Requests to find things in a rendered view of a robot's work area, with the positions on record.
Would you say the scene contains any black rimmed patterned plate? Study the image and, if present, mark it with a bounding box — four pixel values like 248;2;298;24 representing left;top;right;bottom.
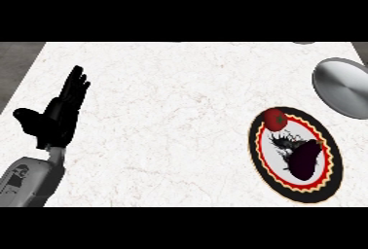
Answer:
246;106;344;204

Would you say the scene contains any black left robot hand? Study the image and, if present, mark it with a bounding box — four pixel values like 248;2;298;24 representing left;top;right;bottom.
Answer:
11;65;91;151

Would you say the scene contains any dark purple eggplant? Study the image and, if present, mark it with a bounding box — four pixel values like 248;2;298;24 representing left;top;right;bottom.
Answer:
287;138;324;182

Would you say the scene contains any red tomato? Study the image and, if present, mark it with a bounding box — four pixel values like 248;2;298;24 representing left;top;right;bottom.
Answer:
261;108;289;132

